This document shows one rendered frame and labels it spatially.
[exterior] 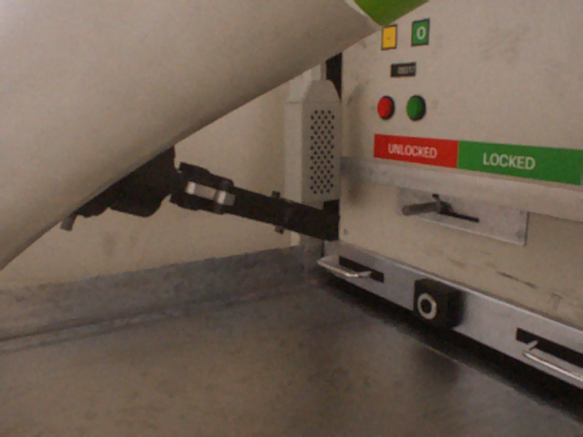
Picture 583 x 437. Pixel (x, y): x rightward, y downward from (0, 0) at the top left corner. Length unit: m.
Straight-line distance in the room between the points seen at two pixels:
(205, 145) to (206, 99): 0.76
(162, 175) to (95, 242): 0.55
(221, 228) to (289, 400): 0.45
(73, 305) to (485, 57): 0.61
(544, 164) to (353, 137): 0.33
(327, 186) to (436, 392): 0.34
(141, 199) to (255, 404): 0.25
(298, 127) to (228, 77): 0.60
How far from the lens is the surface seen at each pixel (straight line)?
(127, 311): 0.81
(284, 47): 0.17
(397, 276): 0.78
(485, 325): 0.69
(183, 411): 0.58
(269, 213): 0.49
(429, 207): 0.71
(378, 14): 0.17
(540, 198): 0.58
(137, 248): 0.98
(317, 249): 0.92
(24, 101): 0.20
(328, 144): 0.79
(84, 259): 0.99
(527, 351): 0.61
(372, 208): 0.82
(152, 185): 0.45
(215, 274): 0.84
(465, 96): 0.69
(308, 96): 0.77
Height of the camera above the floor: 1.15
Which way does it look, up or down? 13 degrees down
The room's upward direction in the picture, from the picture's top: straight up
